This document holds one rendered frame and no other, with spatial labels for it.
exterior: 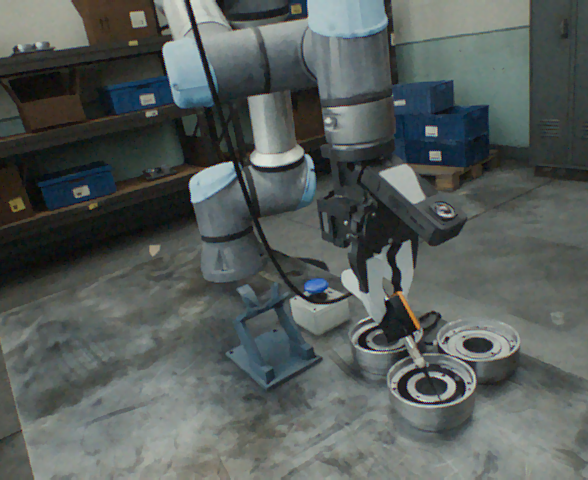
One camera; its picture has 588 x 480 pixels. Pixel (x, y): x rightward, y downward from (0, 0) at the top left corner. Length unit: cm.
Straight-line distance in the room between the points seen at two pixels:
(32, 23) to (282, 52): 399
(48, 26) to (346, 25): 411
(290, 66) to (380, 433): 44
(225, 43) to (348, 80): 15
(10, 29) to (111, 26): 78
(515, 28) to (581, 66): 100
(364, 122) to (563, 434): 40
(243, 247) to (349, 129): 61
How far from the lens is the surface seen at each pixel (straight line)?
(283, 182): 105
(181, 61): 58
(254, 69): 59
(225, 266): 109
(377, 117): 52
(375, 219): 55
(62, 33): 455
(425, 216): 50
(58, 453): 77
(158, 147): 469
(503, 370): 70
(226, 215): 106
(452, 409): 62
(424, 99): 441
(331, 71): 52
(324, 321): 83
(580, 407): 70
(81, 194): 405
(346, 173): 57
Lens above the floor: 123
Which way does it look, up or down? 21 degrees down
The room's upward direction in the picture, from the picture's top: 10 degrees counter-clockwise
